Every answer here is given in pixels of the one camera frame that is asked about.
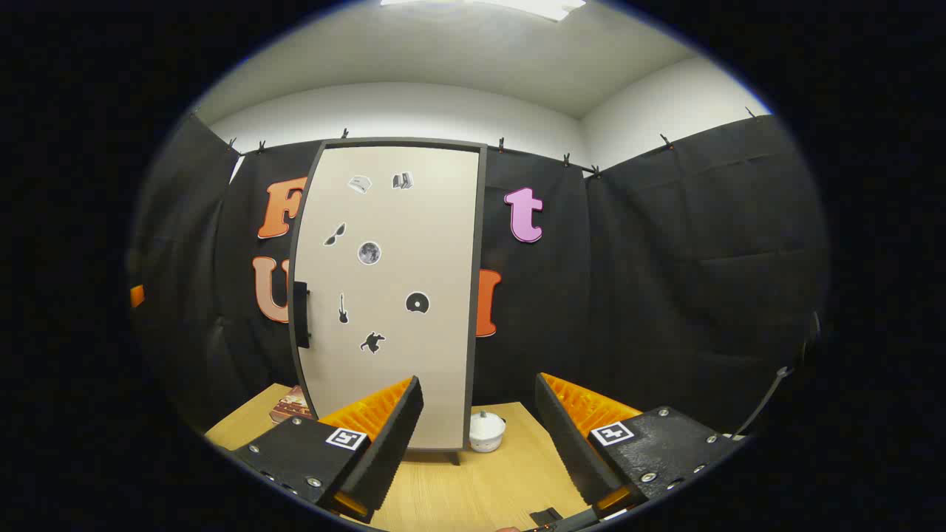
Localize row of black cloth clips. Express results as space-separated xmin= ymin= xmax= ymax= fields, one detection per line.
xmin=225 ymin=107 xmax=758 ymax=178

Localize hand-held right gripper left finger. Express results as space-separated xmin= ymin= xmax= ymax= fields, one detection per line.
xmin=231 ymin=375 xmax=425 ymax=525

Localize beige cabinet door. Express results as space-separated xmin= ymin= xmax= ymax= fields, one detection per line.
xmin=292 ymin=144 xmax=481 ymax=451

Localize grey monitor stand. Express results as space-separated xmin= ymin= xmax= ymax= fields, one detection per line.
xmin=732 ymin=366 xmax=795 ymax=440

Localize dark grey cabinet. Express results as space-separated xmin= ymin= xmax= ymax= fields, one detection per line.
xmin=287 ymin=137 xmax=489 ymax=466

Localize white lidded ceramic jar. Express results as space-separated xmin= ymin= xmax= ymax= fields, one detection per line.
xmin=469 ymin=411 xmax=508 ymax=453

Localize black door handle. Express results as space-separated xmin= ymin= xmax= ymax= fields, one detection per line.
xmin=293 ymin=281 xmax=312 ymax=349

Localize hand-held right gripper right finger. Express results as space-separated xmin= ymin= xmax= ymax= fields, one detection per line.
xmin=534 ymin=372 xmax=749 ymax=518

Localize ceiling light panel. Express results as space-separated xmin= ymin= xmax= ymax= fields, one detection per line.
xmin=381 ymin=0 xmax=587 ymax=21

